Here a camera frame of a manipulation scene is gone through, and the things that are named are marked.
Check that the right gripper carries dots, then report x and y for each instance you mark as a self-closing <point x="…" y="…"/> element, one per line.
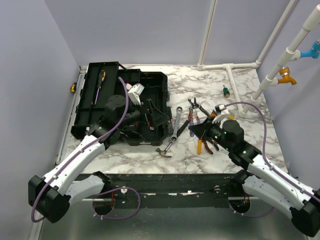
<point x="202" y="129"/>

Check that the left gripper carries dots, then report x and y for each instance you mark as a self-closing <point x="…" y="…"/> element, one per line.
<point x="153" y="116"/>

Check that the red test pen screwdriver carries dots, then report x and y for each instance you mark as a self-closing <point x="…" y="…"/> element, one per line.
<point x="191" y="122"/>

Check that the green stubby screwdriver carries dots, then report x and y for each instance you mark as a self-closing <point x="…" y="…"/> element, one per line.
<point x="226" y="92"/>

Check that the black plastic toolbox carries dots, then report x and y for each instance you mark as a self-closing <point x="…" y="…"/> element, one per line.
<point x="107" y="87"/>

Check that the long screwdriver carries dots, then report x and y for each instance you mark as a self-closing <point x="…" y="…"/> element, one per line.
<point x="101" y="78"/>

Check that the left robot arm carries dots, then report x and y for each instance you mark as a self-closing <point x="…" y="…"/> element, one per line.
<point x="52" y="194"/>

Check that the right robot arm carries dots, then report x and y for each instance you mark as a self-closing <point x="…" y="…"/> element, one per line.
<point x="263" y="179"/>

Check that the small yellow tool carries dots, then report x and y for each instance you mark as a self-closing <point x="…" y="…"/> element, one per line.
<point x="231" y="117"/>

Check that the orange black hex key set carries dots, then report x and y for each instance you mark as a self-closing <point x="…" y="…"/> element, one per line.
<point x="213" y="114"/>

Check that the silver combination ratchet wrench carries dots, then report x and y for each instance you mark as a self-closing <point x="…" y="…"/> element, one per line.
<point x="174" y="135"/>

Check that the claw hammer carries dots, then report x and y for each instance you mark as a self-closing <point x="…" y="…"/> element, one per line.
<point x="163" y="153"/>

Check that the yellow brass faucet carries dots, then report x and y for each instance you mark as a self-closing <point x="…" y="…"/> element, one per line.
<point x="285" y="76"/>

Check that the blue pipe valve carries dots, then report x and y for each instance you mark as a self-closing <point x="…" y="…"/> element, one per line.
<point x="314" y="52"/>

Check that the black pruner handle piece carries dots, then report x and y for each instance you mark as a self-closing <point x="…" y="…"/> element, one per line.
<point x="183" y="127"/>

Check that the black grey wire stripper pliers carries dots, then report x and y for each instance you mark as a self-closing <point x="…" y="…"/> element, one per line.
<point x="195" y="105"/>

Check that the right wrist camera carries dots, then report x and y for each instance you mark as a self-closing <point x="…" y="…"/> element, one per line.
<point x="221" y="113"/>

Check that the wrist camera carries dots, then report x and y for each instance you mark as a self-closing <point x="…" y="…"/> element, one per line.
<point x="134" y="92"/>
<point x="221" y="113"/>

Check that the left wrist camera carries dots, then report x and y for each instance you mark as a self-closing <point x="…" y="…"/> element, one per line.
<point x="134" y="92"/>

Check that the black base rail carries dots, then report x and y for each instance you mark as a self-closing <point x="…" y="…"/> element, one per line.
<point x="163" y="191"/>

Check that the yellow black screwdriver at wall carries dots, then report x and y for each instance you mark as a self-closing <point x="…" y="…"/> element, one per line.
<point x="73" y="88"/>

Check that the white pvc pipe frame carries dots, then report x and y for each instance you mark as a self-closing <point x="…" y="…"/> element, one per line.
<point x="291" y="53"/>

